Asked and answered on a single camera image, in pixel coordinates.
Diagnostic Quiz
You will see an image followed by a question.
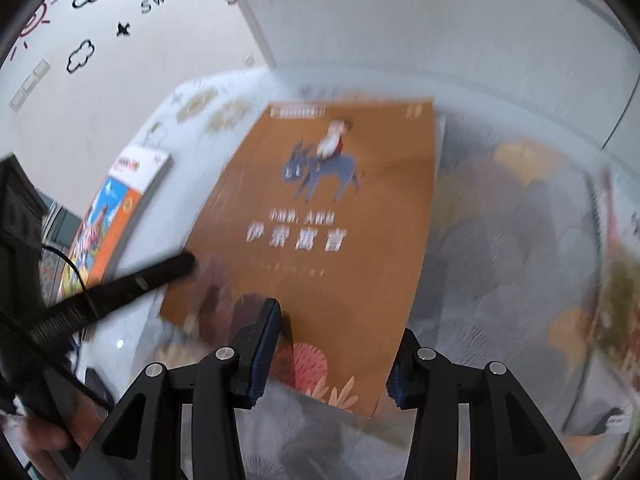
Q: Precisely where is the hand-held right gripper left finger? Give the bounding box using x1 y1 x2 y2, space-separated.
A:
70 298 282 480

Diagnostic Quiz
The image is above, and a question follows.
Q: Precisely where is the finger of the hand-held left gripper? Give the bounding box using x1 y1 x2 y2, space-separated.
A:
30 252 197 344

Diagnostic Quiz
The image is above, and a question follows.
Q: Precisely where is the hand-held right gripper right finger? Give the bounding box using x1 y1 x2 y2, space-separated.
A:
385 329 582 480

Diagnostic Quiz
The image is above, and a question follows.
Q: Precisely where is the brown donkey cover book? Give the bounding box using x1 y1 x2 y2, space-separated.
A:
159 97 436 418

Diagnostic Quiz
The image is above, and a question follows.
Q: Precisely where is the white forest picture book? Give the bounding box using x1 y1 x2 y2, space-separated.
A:
589 160 640 411

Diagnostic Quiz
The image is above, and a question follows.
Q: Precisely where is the person's left hand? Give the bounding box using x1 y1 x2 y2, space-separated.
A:
22 402 108 461

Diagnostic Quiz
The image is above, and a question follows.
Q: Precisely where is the orange cartoon cover book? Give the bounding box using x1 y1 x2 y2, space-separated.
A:
56 144 173 306

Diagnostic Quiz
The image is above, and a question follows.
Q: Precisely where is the grey ginkgo leaf table mat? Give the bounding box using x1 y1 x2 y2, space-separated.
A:
75 75 640 480

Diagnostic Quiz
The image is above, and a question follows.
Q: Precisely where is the black cable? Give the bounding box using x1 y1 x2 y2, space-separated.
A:
40 244 116 411

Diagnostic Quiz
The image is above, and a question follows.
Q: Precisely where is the red sun wall sticker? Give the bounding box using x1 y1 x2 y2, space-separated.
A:
12 2 53 48

